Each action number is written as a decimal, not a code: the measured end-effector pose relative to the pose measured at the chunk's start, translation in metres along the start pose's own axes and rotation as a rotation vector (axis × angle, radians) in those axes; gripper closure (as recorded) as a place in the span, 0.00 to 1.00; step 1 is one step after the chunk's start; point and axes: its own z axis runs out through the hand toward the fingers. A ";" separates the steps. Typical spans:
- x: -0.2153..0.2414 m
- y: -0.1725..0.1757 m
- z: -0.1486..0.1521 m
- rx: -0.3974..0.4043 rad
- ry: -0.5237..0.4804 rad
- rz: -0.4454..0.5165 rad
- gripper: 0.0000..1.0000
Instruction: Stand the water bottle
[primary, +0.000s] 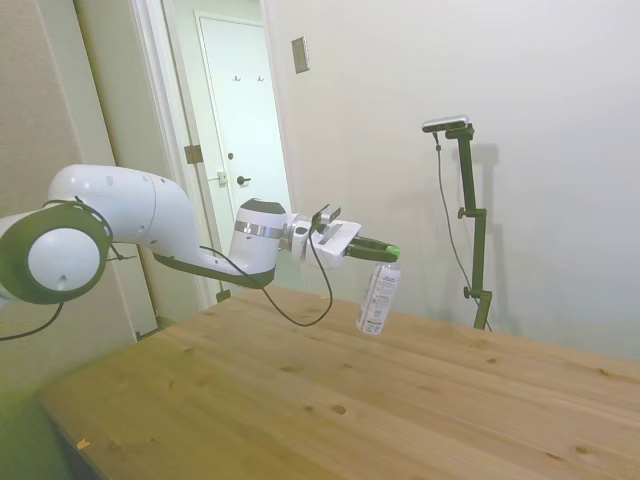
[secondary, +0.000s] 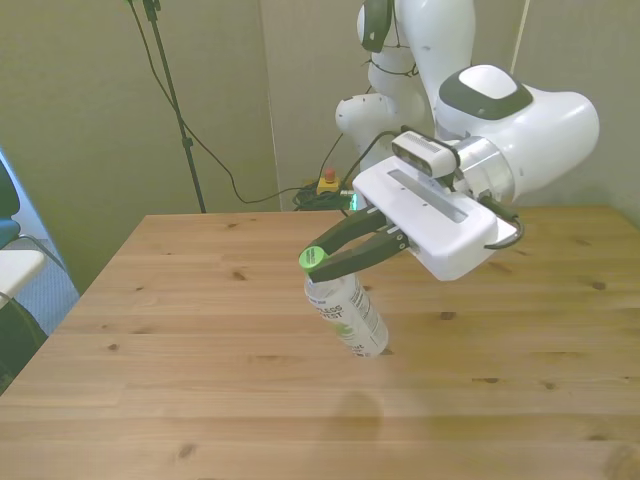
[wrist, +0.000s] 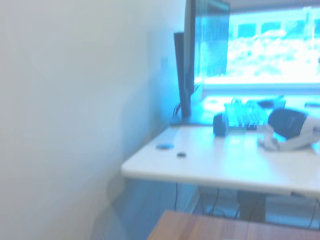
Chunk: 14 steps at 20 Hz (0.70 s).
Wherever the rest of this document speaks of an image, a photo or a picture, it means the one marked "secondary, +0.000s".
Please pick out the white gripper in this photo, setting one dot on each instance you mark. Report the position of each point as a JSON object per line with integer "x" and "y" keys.
{"x": 450, "y": 235}

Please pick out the clear bottle with green cap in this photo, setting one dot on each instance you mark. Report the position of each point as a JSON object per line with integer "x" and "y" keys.
{"x": 350, "y": 320}

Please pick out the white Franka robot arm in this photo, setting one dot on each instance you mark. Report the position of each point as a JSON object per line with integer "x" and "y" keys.
{"x": 550, "y": 130}

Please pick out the black tripod stand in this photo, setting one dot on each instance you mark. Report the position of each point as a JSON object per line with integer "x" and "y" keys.
{"x": 187, "y": 143}

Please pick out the black box with green light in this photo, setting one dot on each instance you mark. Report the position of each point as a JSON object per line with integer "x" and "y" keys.
{"x": 353, "y": 201}

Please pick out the yellow emergency stop button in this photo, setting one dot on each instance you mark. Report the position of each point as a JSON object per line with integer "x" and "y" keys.
{"x": 328, "y": 185}

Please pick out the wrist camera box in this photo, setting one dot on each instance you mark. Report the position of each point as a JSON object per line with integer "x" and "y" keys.
{"x": 422, "y": 152}

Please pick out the white wall conduit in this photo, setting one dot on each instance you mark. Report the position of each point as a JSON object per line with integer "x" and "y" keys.
{"x": 520, "y": 35}

